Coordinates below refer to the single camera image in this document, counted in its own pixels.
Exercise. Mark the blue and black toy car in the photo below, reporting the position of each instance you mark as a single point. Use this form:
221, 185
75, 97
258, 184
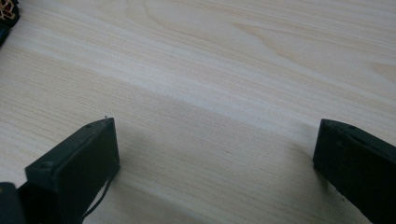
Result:
11, 22

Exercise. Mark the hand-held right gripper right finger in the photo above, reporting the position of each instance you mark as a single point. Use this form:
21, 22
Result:
358, 168

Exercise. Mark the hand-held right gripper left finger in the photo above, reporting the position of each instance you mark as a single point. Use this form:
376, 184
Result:
77, 168

